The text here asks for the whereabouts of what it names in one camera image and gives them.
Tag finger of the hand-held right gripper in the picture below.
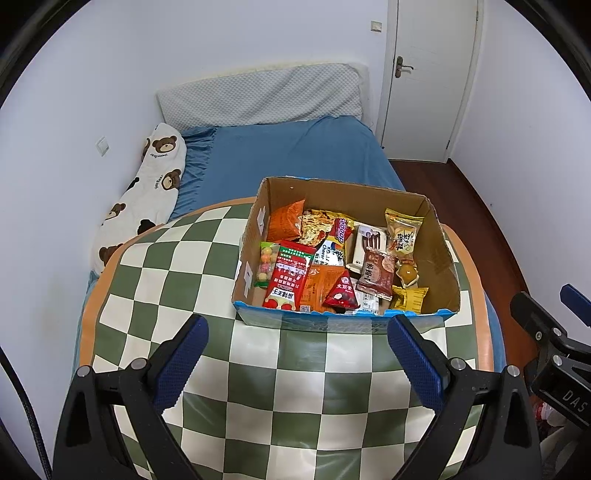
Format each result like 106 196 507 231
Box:
510 292 568 356
560 284 591 329

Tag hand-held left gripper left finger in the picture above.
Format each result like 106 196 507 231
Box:
52 315 209 480

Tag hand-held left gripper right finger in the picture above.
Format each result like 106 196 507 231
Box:
387 315 542 480

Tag yellow snack packet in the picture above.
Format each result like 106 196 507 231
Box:
390 286 429 312

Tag clear yellow cake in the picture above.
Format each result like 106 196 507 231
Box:
396 259 420 284

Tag brown snack packet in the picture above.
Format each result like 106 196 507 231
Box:
355 247 397 296

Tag red triangular snack packet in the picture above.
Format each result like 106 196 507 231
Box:
322 270 360 309

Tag cardboard box with blue print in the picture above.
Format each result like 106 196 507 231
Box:
231 175 462 334

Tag colourful candy ball packet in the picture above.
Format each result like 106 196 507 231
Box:
255 241 280 287

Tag small white barcode packet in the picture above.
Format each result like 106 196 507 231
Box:
358 295 393 315

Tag green white checked tablecloth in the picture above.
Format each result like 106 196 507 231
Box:
76 196 495 480

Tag yellow cookie print packet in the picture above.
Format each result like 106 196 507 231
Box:
385 209 424 259

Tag white box brown sticks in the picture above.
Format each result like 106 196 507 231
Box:
346 223 387 273

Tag noodle print snack packet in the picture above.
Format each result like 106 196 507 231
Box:
299 209 342 245

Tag orange crinkled snack packet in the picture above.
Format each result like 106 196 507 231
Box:
267 199 306 243

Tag white bear print pillow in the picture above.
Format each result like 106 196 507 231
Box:
90 122 188 273

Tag blue bed sheet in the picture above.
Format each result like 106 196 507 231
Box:
74 115 506 374

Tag white door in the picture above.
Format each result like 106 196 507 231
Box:
381 0 478 162

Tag grey textured pillow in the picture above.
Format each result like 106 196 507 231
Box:
156 62 370 132

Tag black braided cable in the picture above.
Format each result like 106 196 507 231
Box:
0 344 51 480

